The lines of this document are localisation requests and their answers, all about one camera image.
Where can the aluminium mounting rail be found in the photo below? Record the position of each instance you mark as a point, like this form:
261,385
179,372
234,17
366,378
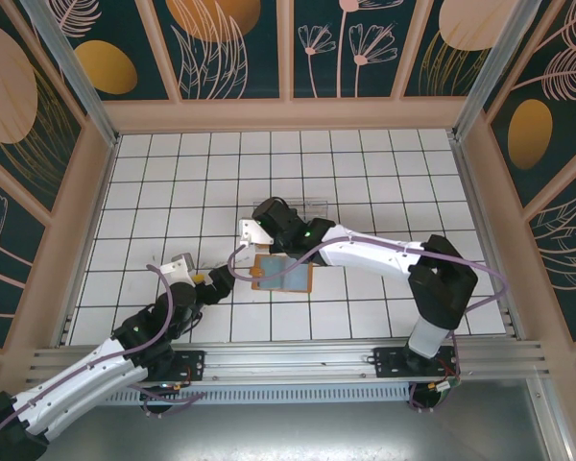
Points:
288,365

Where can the orange board with grey pad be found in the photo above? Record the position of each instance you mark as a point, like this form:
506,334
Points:
297,283

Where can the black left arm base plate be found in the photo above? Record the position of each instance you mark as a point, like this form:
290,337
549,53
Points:
192,362

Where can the aluminium side rail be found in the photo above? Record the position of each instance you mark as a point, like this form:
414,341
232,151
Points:
488,240

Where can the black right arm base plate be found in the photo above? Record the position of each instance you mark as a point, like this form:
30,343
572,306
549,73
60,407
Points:
389,362

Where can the aluminium frame post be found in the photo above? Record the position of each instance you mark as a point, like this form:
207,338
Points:
88,98
486,72

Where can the clear plastic organizer box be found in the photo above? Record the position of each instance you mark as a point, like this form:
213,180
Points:
317,209

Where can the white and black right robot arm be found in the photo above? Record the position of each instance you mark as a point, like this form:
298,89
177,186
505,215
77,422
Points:
365,254

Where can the yellow credit card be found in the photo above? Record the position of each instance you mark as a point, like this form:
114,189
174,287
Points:
261,247

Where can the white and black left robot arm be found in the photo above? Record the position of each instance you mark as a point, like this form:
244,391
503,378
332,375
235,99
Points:
77,379

